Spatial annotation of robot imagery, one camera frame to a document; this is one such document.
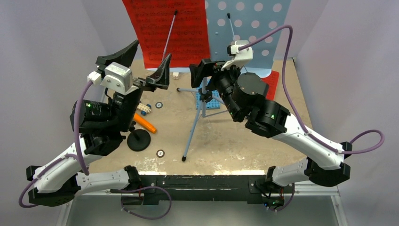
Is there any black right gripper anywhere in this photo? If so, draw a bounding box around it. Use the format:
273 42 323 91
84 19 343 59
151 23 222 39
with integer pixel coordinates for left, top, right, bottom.
189 58 243 120

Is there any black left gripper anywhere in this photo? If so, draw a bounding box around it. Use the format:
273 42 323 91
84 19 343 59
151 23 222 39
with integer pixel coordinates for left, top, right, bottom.
96 40 170 132

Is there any red sheet music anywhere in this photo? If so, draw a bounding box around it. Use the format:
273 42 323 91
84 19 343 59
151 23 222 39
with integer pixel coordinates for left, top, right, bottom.
123 0 210 68
261 70 279 100

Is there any orange toy microphone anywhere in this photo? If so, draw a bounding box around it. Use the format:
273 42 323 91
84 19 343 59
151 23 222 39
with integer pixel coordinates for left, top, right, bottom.
133 113 157 134

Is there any black microphone stand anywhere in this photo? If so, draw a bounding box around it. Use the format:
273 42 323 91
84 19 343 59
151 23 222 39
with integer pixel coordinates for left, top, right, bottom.
127 126 151 152

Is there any light blue music stand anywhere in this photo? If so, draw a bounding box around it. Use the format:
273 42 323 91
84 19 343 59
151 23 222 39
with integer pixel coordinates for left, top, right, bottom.
162 0 292 162

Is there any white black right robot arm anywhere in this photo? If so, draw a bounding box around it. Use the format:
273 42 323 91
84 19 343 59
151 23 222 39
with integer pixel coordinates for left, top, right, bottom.
189 59 351 192

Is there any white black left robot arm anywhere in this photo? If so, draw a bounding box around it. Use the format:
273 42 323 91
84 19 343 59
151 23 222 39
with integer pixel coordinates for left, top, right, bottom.
23 40 172 208

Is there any blue and white brick stack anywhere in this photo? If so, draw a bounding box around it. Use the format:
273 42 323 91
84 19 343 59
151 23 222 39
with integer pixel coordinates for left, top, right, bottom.
172 72 180 80

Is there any light blue building baseplate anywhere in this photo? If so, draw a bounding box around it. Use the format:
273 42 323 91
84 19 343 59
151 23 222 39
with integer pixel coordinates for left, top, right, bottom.
195 90 221 110

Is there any toy brick car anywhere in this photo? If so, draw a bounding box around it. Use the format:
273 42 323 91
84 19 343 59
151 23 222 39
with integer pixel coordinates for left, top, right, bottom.
137 102 152 116

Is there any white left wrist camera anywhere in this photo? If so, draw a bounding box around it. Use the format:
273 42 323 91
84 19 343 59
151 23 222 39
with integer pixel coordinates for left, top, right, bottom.
87 62 139 95

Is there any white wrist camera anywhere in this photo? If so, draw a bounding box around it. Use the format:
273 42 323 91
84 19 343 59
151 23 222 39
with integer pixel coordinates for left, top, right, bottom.
221 40 253 71
87 62 139 95

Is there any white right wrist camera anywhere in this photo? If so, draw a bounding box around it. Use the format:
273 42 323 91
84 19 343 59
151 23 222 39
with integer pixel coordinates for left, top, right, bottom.
221 40 253 71

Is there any black ring marker front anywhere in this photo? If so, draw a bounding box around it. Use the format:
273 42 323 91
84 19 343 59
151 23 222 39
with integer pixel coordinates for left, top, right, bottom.
156 149 165 158

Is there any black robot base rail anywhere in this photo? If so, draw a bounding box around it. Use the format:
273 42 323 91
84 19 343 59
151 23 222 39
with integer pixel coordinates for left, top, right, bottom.
111 175 295 210

